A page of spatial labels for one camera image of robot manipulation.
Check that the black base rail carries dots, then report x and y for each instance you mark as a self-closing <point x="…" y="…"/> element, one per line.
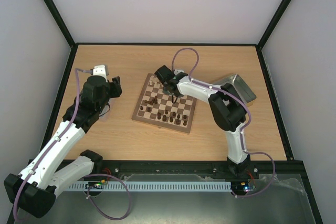
<point x="213" y="169"/>

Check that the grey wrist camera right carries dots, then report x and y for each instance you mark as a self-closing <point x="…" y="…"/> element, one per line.
<point x="177" y="71"/>

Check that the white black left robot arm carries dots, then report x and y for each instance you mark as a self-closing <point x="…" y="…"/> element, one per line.
<point x="38" y="185"/>

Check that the metal tin lid left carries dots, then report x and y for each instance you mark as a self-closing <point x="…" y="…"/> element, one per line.
<point x="104" y="115"/>

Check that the dark placed piece far right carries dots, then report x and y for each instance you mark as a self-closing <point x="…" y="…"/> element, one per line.
<point x="185" y="117"/>

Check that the wooden chess board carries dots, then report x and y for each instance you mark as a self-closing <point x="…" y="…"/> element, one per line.
<point x="166" y="105"/>

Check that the dark placed piece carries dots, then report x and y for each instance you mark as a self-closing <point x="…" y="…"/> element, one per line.
<point x="178" y="121"/>
<point x="185" y="117"/>

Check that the slotted white cable duct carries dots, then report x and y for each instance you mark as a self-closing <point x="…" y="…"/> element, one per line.
<point x="155" y="186"/>

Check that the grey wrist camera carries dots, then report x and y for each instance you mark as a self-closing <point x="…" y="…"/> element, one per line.
<point x="100" y="70"/>
<point x="177" y="71"/>

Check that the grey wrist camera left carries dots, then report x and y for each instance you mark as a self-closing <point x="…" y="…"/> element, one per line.
<point x="100" y="70"/>

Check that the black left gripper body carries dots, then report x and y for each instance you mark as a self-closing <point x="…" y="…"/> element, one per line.
<point x="116" y="92"/>

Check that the metal tin tray right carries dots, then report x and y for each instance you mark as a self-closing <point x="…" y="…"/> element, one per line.
<point x="244" y="91"/>

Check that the pile of dark pieces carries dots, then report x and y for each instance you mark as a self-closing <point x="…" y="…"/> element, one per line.
<point x="151" y="101"/>

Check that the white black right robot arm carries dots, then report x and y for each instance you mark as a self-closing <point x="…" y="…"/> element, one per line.
<point x="228" y="110"/>

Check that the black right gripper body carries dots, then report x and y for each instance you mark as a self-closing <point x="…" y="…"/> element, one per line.
<point x="171" y="89"/>

